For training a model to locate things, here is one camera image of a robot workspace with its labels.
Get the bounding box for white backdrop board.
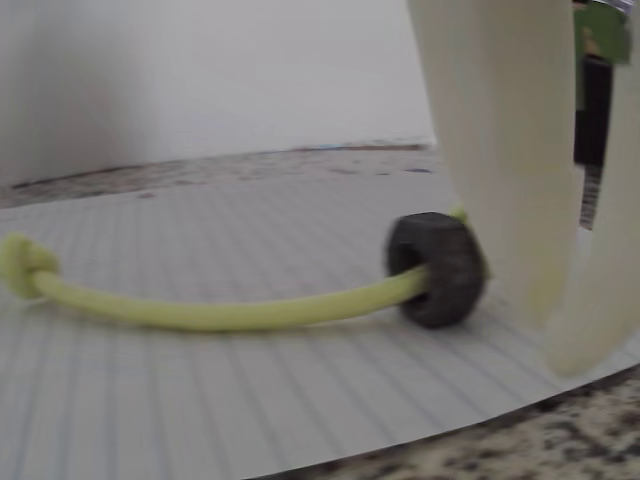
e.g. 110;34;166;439
0;0;441;194

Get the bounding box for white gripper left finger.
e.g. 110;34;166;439
406;0;585;335

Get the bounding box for yellow-green knotted rope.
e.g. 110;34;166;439
0;202;496;334

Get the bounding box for lined paper sheet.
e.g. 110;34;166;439
0;164;640;474

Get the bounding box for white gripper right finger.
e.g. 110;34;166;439
542;0;640;380

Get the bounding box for black hex nut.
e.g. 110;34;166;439
384;212;489;330

